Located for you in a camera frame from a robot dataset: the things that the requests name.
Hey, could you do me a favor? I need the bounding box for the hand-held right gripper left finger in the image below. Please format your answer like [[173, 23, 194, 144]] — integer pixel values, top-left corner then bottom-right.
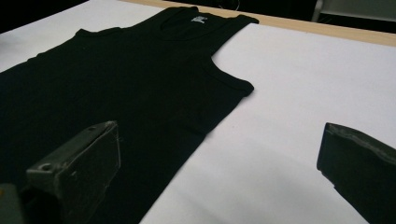
[[18, 120, 121, 224]]

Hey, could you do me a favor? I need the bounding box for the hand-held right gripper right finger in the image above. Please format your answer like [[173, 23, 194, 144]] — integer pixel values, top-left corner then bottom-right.
[[317, 122, 396, 224]]

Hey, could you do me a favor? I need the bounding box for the black tank top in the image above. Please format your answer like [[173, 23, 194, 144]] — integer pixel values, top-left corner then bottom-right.
[[0, 6, 260, 224]]

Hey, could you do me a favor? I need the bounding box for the white table cover board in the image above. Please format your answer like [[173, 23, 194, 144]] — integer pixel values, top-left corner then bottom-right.
[[0, 0, 396, 224]]

